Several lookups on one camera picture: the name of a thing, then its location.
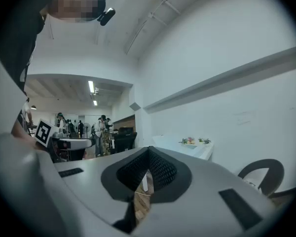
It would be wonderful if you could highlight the pink flower bouquet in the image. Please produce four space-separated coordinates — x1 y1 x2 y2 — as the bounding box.
179 136 196 145

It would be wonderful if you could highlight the black cabinet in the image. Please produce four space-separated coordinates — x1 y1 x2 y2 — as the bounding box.
112 126 138 154

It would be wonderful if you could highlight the grey wall rail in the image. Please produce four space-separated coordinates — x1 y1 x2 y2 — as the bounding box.
143 44 296 115

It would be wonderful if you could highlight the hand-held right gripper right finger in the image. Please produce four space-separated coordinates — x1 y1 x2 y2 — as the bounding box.
130 146 282 237

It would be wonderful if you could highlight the standing fan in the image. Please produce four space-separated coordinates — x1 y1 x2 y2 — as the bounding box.
83 122 92 140

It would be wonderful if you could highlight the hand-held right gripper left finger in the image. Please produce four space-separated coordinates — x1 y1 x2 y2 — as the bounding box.
54 146 149 234

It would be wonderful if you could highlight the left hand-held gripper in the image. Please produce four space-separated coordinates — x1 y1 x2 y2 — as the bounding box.
34 118 95 163

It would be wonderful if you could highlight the white table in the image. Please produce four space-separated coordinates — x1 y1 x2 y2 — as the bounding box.
151 134 215 161

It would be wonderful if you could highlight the person's head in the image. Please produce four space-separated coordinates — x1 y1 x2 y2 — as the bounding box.
47 0 107 24

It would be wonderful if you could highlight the black head camera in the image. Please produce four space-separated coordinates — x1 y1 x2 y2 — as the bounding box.
97 7 116 27

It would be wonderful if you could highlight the person's left forearm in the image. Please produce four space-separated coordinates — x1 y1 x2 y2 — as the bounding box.
11 117 41 152

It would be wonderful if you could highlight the person's black shirt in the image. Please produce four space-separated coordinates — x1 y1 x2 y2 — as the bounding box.
0 0 59 97

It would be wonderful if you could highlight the round brown stool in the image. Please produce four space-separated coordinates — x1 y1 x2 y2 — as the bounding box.
237 158 296 200

